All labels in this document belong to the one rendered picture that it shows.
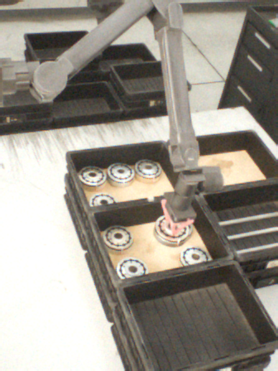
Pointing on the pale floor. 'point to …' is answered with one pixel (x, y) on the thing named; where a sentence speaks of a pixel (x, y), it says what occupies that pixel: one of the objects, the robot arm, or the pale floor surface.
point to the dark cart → (256, 69)
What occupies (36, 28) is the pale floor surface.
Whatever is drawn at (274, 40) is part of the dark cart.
